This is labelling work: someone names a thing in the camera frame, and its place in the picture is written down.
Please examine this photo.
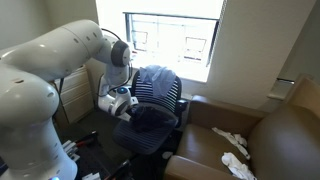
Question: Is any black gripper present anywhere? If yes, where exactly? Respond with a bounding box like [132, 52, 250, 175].
[125, 103, 139, 122]

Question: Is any black robot base board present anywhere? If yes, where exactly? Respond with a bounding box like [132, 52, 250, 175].
[63, 131, 134, 180]

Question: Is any light blue cloth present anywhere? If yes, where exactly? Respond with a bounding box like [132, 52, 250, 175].
[138, 64, 177, 99]

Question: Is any thin white cloth strip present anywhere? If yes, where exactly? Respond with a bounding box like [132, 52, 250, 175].
[211, 126, 251, 160]

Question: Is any bunched white cloth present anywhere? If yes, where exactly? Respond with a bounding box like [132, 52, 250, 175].
[220, 151, 258, 180]

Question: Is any black mesh office chair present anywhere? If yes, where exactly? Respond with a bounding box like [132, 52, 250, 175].
[112, 68, 189, 164]

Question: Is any white scrap on floor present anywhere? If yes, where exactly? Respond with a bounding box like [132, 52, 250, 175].
[161, 151, 174, 160]

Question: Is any wooden drawer cabinet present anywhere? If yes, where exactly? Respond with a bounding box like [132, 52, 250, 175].
[53, 64, 95, 125]

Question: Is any white parts cluster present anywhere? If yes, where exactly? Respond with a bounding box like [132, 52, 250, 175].
[61, 139, 81, 163]

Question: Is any small white block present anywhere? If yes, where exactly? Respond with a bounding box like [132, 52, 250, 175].
[81, 172, 102, 180]

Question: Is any brown leather armchair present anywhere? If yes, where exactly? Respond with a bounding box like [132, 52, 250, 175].
[163, 74, 320, 180]

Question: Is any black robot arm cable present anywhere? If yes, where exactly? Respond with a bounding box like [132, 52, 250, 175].
[96, 28, 134, 98]

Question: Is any red handled tool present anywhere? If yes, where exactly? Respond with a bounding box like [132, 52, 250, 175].
[74, 131, 98, 148]

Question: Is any window with metal frame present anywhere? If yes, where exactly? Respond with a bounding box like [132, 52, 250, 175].
[123, 11, 221, 84]

